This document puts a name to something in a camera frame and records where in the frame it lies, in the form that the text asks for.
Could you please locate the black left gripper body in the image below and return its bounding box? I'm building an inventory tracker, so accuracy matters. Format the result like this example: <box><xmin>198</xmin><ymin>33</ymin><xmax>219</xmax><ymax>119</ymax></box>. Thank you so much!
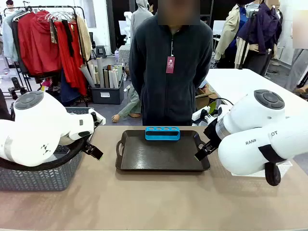
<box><xmin>82</xmin><ymin>141</ymin><xmax>96</xmax><ymax>154</ymax></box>

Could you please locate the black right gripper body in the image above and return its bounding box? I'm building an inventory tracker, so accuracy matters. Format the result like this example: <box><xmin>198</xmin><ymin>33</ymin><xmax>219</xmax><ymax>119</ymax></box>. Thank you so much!
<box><xmin>203</xmin><ymin>119</ymin><xmax>221</xmax><ymax>148</ymax></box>

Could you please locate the white power strip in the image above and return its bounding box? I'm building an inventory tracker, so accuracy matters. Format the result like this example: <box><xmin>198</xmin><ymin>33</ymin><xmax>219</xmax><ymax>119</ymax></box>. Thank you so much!
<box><xmin>192</xmin><ymin>107</ymin><xmax>210</xmax><ymax>121</ymax></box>

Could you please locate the small grey woven basket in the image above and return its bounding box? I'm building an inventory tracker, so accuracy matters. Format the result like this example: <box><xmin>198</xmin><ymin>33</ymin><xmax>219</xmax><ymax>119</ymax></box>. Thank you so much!
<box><xmin>64</xmin><ymin>107</ymin><xmax>94</xmax><ymax>115</ymax></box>

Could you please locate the brown cardboard box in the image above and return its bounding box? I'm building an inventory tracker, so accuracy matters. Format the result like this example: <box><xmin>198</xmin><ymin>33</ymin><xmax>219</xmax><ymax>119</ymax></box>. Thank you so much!
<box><xmin>194</xmin><ymin>87</ymin><xmax>218</xmax><ymax>109</ymax></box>

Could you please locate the dark brown plastic tray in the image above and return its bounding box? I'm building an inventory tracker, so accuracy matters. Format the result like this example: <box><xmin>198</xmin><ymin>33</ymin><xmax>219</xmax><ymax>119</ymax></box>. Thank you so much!
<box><xmin>115</xmin><ymin>129</ymin><xmax>211</xmax><ymax>172</ymax></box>

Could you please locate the blue test tube rack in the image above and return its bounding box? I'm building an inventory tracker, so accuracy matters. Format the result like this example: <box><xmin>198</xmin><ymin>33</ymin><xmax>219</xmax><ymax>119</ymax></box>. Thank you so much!
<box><xmin>145</xmin><ymin>126</ymin><xmax>181</xmax><ymax>141</ymax></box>

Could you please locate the mannequin lying in green clothes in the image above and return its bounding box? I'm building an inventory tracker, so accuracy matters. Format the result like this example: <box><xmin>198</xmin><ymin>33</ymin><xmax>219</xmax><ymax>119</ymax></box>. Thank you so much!
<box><xmin>111</xmin><ymin>83</ymin><xmax>142</xmax><ymax>124</ymax></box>

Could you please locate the white side table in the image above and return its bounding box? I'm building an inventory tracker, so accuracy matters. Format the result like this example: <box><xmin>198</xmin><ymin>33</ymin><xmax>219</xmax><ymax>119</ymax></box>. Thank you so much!
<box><xmin>204</xmin><ymin>68</ymin><xmax>308</xmax><ymax>119</ymax></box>

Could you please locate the large grey woven basket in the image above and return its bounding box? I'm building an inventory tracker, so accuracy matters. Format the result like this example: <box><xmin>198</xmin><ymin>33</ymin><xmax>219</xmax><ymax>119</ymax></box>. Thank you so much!
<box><xmin>0</xmin><ymin>143</ymin><xmax>84</xmax><ymax>192</ymax></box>

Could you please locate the person torso dark fleece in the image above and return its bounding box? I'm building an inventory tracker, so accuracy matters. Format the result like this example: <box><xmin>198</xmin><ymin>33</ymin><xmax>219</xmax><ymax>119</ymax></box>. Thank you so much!
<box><xmin>128</xmin><ymin>13</ymin><xmax>214</xmax><ymax>127</ymax></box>

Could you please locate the grey paper roll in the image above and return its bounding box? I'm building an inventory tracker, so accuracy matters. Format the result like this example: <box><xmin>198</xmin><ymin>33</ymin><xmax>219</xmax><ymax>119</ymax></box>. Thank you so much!
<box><xmin>80</xmin><ymin>63</ymin><xmax>96</xmax><ymax>88</ymax></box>

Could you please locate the white paper roll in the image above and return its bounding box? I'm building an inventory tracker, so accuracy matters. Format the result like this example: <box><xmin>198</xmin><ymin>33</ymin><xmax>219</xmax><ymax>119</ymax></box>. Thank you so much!
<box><xmin>97</xmin><ymin>57</ymin><xmax>105</xmax><ymax>89</ymax></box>

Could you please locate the maroon hanging tag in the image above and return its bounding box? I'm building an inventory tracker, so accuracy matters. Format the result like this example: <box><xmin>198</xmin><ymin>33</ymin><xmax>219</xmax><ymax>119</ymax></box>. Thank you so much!
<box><xmin>166</xmin><ymin>56</ymin><xmax>176</xmax><ymax>74</ymax></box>

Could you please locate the red dress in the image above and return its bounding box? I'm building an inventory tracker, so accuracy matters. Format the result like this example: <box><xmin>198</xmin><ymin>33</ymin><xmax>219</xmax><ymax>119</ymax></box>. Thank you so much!
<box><xmin>53</xmin><ymin>21</ymin><xmax>88</xmax><ymax>97</ymax></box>

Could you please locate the grey step stool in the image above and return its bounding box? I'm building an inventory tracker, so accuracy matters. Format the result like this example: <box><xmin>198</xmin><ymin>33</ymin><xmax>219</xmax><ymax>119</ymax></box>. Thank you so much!
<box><xmin>95</xmin><ymin>45</ymin><xmax>107</xmax><ymax>59</ymax></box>

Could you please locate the mannequin in beige coat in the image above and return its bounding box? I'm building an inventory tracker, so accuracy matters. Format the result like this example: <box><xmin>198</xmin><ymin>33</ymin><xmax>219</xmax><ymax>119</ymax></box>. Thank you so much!
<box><xmin>214</xmin><ymin>3</ymin><xmax>248</xmax><ymax>69</ymax></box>

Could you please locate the white dotted bin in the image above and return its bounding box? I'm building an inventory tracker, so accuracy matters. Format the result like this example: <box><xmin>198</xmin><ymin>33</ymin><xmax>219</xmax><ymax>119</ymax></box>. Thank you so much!
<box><xmin>117</xmin><ymin>45</ymin><xmax>132</xmax><ymax>64</ymax></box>

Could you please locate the beige hanging garment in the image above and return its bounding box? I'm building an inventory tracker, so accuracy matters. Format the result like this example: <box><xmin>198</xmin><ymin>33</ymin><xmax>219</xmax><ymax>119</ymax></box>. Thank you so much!
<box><xmin>76</xmin><ymin>15</ymin><xmax>92</xmax><ymax>61</ymax></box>

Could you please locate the black hanging scarf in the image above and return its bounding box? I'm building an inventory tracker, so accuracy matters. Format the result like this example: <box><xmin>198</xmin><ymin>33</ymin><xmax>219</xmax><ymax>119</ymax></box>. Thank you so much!
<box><xmin>61</xmin><ymin>19</ymin><xmax>75</xmax><ymax>58</ymax></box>

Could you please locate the red hooded jacket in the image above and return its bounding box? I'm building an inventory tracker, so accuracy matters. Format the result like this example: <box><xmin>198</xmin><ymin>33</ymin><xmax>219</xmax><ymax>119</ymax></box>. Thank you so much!
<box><xmin>17</xmin><ymin>10</ymin><xmax>63</xmax><ymax>77</ymax></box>

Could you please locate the patterned brown scarf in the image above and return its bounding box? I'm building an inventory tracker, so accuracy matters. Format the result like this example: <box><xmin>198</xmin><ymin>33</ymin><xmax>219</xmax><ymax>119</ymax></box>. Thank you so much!
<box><xmin>49</xmin><ymin>18</ymin><xmax>59</xmax><ymax>44</ymax></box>

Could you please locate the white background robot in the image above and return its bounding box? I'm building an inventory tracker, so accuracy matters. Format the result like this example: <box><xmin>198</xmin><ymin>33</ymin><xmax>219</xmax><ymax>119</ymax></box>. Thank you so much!
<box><xmin>123</xmin><ymin>11</ymin><xmax>133</xmax><ymax>45</ymax></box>

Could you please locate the pale blue grey jacket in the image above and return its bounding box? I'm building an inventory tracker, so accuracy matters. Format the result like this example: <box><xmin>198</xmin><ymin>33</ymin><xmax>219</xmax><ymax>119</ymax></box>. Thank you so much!
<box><xmin>1</xmin><ymin>11</ymin><xmax>19</xmax><ymax>62</ymax></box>

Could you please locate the black metal clothes rack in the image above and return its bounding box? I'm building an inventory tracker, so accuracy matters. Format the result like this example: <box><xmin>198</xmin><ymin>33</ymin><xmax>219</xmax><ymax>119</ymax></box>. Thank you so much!
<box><xmin>3</xmin><ymin>5</ymin><xmax>89</xmax><ymax>107</ymax></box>

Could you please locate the mannequin in grey hoodie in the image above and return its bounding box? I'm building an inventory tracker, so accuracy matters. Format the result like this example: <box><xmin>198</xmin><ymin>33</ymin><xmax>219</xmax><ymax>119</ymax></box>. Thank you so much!
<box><xmin>130</xmin><ymin>0</ymin><xmax>154</xmax><ymax>43</ymax></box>

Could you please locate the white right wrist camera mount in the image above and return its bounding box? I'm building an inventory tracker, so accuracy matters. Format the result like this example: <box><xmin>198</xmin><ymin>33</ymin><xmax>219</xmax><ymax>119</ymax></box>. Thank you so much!
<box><xmin>206</xmin><ymin>103</ymin><xmax>231</xmax><ymax>124</ymax></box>

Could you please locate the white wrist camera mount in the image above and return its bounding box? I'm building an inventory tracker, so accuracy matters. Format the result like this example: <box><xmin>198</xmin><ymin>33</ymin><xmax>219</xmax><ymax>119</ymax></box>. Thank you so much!
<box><xmin>88</xmin><ymin>108</ymin><xmax>107</xmax><ymax>126</ymax></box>
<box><xmin>206</xmin><ymin>103</ymin><xmax>231</xmax><ymax>124</ymax></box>

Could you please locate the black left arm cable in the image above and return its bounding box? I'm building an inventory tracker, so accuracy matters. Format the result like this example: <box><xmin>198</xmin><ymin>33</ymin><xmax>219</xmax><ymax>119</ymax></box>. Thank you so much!
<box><xmin>0</xmin><ymin>137</ymin><xmax>86</xmax><ymax>172</ymax></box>

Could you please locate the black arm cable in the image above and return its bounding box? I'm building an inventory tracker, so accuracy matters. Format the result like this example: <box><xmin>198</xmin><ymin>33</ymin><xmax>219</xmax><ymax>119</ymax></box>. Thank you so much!
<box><xmin>257</xmin><ymin>144</ymin><xmax>287</xmax><ymax>187</ymax></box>
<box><xmin>0</xmin><ymin>137</ymin><xmax>86</xmax><ymax>172</ymax></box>

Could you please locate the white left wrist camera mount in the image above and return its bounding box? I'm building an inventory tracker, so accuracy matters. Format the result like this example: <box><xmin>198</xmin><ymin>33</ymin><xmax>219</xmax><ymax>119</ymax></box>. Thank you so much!
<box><xmin>88</xmin><ymin>108</ymin><xmax>107</xmax><ymax>126</ymax></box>

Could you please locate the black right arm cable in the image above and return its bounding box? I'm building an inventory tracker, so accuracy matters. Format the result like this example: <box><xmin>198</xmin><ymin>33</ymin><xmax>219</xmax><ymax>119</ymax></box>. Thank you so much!
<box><xmin>257</xmin><ymin>144</ymin><xmax>287</xmax><ymax>187</ymax></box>

